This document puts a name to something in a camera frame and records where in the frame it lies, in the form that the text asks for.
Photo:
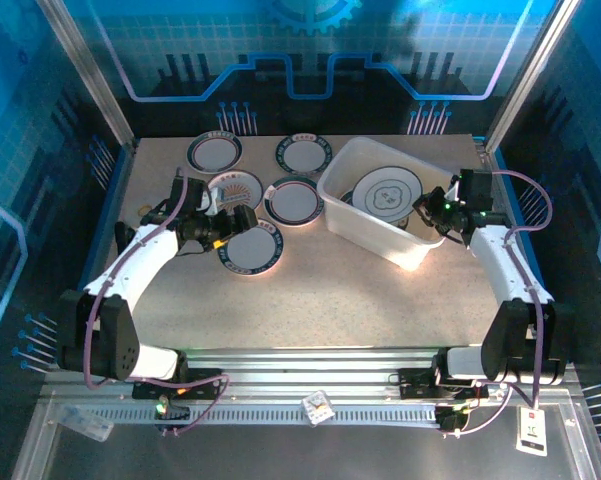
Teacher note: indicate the orange sunburst plate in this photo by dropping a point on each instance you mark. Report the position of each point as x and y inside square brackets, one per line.
[240, 192]

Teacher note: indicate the white plate green clover outline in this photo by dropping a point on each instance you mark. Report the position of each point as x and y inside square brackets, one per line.
[387, 192]

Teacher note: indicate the white translucent plastic bin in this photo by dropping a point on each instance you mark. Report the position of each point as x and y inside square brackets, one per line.
[370, 240]

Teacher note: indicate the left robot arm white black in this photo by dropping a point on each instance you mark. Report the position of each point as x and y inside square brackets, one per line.
[140, 260]

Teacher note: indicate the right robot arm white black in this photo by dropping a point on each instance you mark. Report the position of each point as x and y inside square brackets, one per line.
[500, 260]

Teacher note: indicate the white tape roll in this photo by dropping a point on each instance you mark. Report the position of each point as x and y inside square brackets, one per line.
[139, 216]

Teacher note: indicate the black controller module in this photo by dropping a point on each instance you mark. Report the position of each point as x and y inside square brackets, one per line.
[172, 412]
[452, 419]

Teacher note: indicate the clear plastic bag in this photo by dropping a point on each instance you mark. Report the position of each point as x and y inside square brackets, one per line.
[87, 424]

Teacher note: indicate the white tag card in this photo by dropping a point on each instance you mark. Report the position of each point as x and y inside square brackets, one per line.
[531, 432]

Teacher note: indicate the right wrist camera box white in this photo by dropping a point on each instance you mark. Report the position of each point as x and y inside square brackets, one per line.
[455, 190]

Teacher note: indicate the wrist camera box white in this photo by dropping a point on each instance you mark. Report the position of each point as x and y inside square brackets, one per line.
[455, 190]
[209, 202]

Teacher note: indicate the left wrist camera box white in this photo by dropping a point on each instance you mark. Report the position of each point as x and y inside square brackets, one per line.
[209, 202]

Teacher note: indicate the black upright bracket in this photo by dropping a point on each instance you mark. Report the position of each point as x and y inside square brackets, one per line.
[122, 237]

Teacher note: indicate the aluminium corner post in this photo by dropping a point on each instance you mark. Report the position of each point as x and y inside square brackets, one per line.
[90, 75]
[529, 75]

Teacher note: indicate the aluminium rail frame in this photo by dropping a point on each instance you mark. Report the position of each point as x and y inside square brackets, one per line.
[305, 370]

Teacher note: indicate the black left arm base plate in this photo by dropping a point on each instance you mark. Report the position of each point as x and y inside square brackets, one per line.
[145, 387]

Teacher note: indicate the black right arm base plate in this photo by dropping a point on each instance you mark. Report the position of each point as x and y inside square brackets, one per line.
[415, 382]

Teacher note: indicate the small white tag on rail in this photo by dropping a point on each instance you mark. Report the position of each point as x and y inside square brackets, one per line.
[317, 406]

